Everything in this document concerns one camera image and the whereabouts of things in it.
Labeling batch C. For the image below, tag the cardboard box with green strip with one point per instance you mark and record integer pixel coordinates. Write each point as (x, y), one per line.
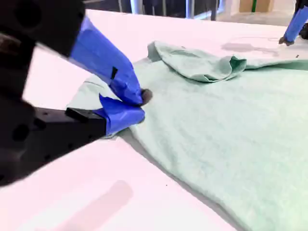
(258, 5)

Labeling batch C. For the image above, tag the pale green T-shirt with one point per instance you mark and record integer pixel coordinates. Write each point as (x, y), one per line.
(216, 134)

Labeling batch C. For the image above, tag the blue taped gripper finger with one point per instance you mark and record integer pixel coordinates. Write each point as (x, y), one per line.
(294, 26)
(103, 55)
(120, 118)

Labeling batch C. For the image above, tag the grey metal railing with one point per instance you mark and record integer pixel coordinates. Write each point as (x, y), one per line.
(168, 7)

